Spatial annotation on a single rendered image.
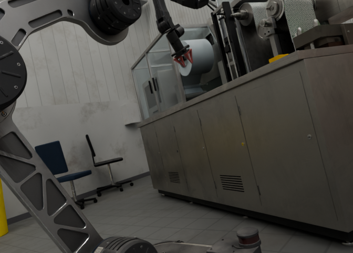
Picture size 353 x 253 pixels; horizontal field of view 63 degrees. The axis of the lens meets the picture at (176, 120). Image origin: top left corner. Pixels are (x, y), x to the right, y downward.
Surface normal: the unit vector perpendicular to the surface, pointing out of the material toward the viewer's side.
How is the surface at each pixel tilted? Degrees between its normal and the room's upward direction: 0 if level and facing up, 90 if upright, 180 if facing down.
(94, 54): 90
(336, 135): 90
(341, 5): 90
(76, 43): 90
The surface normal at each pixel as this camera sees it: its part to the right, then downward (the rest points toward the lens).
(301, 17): 0.40, -0.14
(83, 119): 0.73, -0.20
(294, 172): -0.89, 0.18
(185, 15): -0.65, 0.11
